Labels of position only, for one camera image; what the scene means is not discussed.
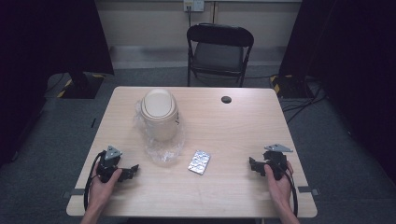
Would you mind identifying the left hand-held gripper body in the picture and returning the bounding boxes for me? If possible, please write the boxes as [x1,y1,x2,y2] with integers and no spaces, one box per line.
[96,145,124,184]

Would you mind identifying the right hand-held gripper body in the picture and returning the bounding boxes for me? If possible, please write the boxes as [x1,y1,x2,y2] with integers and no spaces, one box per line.
[262,143,294,182]

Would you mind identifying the person's left hand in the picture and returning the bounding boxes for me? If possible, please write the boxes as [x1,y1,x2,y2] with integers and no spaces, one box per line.
[88,169,123,211]

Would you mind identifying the person's right hand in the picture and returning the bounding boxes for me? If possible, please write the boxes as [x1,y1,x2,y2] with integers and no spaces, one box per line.
[263,161,295,209]

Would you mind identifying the clear plastic bag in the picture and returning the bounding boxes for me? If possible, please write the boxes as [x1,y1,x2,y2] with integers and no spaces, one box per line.
[133,99,187,164]

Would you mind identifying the beige swing-lid trash bin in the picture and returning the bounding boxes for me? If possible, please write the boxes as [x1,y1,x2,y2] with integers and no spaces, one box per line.
[139,88,181,143]

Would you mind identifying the silver blister pack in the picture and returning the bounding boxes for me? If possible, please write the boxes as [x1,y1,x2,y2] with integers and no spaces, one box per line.
[187,149,212,176]

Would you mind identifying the stand base with striped tape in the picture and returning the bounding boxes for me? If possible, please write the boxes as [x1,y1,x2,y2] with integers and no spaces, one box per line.
[56,72,106,100]
[269,74,310,99]

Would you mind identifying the dark curtain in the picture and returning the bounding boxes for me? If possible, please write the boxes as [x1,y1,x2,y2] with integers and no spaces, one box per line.
[277,0,396,185]
[0,0,115,164]

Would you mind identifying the black folding chair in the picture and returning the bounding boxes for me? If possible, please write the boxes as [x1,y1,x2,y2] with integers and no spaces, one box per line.
[186,22,255,89]

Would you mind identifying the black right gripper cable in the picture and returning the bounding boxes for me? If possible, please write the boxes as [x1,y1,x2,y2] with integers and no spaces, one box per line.
[279,167,300,218]

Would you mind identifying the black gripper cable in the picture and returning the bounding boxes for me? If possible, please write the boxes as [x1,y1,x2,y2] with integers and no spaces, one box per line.
[279,167,300,218]
[82,150,107,213]

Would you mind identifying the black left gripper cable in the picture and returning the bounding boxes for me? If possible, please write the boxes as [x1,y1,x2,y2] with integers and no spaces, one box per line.
[82,150,107,213]

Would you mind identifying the grey table edge bracket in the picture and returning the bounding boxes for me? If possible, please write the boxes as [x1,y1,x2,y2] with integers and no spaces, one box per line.
[62,188,87,200]
[297,185,321,197]

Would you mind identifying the black floor cables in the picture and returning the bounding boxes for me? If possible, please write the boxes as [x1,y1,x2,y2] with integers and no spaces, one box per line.
[279,78,329,125]

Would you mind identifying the white wall outlet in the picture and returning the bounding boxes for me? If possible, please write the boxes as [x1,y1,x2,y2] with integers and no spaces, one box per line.
[182,0,205,13]

